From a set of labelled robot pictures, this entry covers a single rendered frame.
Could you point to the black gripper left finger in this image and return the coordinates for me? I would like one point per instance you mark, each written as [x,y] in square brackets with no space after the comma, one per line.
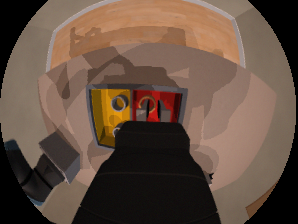
[143,112]

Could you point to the bronze bushing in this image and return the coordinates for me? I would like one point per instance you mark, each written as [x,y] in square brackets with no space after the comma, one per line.
[149,97]

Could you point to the grey metal ring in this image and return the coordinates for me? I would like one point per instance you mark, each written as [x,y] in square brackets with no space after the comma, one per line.
[115,130]
[115,106]

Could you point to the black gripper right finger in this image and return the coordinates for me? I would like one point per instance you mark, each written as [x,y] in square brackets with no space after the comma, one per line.
[163,114]

